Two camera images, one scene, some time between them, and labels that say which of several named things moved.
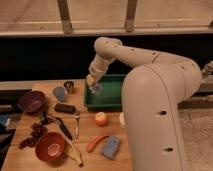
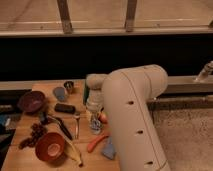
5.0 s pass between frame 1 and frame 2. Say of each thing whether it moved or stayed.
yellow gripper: moved
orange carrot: stayed
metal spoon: stayed
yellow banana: stayed
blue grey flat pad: stayed
